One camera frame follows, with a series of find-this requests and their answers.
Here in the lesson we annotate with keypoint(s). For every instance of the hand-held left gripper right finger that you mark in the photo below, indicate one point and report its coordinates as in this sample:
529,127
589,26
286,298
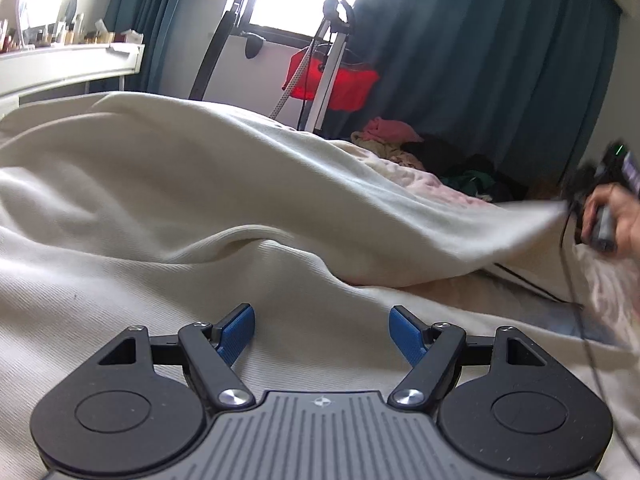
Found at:
406,332

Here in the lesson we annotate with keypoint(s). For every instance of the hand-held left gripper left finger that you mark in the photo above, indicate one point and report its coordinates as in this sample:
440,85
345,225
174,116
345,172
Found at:
236,332

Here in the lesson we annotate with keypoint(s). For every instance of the cream pants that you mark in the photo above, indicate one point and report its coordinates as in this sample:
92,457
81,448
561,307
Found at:
200,185

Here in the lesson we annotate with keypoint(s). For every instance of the pile of dark clothes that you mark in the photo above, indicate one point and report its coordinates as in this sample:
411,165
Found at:
450,155

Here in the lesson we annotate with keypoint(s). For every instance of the person's right hand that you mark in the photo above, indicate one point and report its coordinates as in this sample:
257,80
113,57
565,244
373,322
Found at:
627,220

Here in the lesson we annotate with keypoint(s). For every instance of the fluffy cream blanket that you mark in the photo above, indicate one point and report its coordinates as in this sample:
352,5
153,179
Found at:
607,285

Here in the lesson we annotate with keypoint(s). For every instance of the white black-trimmed cloth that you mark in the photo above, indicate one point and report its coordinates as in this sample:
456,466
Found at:
525,272

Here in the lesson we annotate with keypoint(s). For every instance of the green garment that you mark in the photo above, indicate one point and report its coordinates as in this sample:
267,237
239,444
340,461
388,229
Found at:
467,182

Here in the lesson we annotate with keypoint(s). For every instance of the pink and white bed blanket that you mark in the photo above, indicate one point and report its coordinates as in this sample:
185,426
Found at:
440,185

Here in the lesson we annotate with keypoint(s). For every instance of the yellow floral cloth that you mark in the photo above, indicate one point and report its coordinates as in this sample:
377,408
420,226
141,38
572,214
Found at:
380,152

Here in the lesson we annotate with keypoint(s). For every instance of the wide blue curtain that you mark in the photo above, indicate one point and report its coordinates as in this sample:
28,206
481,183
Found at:
475,50

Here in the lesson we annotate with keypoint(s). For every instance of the salmon pink garment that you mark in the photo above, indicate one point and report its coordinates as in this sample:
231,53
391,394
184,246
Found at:
390,130

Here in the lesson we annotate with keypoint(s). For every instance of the red bag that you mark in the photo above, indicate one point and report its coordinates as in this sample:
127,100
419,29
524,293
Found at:
357,87

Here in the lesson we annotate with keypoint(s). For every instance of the garment steamer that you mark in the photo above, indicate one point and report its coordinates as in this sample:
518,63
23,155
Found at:
327,75

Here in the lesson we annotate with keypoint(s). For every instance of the black pole stand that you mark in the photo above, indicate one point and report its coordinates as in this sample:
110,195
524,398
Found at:
212,55

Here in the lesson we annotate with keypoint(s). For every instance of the white tissue box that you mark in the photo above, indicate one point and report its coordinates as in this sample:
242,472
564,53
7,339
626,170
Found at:
131,36

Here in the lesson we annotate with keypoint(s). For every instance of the white dressing table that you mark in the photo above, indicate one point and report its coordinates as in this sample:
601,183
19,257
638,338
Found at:
65,67

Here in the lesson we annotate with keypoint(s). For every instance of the narrow blue curtain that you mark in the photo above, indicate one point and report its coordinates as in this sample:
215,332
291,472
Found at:
165,20

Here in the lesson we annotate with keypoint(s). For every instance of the row of cosmetic bottles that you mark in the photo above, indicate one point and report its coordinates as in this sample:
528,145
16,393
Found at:
65,32

